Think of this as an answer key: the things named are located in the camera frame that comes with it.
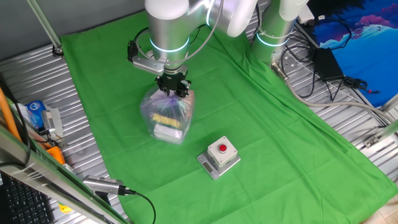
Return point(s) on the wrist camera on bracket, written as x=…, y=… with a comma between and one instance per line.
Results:
x=146, y=63

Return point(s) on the grey support pole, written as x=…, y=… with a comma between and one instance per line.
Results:
x=43, y=25

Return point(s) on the clear plastic bag with items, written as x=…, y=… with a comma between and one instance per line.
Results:
x=168, y=118

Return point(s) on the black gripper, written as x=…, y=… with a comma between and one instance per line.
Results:
x=172, y=81

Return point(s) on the aluminium frame beam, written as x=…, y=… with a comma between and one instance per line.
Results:
x=385, y=132
x=46, y=183

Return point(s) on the blue tissue pack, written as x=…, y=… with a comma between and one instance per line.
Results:
x=34, y=112

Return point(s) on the orange pipe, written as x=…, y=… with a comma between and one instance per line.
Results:
x=7, y=115

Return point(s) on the grey box red button rear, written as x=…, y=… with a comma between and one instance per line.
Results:
x=206, y=165

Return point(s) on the black keyboard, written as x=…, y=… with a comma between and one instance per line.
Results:
x=21, y=205

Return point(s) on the grey red-button box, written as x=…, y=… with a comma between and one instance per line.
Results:
x=217, y=155

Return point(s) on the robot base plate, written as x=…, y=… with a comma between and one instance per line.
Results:
x=292, y=63

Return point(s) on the green cloth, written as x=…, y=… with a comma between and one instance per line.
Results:
x=248, y=124

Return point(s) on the orange box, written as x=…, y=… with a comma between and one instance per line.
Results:
x=56, y=155

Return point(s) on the blue poster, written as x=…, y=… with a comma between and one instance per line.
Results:
x=367, y=53

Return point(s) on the black power adapter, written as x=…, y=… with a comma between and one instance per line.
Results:
x=328, y=63

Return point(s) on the white box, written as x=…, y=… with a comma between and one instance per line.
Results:
x=168, y=132

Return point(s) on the yellow sponge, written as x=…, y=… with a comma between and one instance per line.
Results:
x=166, y=121

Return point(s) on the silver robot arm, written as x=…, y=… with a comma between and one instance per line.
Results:
x=168, y=31

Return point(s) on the silver depth camera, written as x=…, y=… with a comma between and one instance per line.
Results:
x=49, y=121
x=99, y=184

